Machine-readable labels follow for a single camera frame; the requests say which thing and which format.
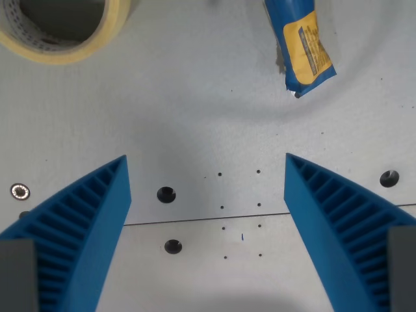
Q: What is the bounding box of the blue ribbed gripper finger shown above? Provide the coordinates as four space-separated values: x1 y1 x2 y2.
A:
0 154 133 312
283 153 416 312

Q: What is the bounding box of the blue and yellow snack bag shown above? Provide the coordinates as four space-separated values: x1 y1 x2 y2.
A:
262 0 338 99

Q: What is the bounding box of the silver table screw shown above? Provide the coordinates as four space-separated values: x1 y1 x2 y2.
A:
10 183 31 201

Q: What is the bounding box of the beige masking tape roll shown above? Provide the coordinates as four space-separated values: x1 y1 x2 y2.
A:
0 0 133 65

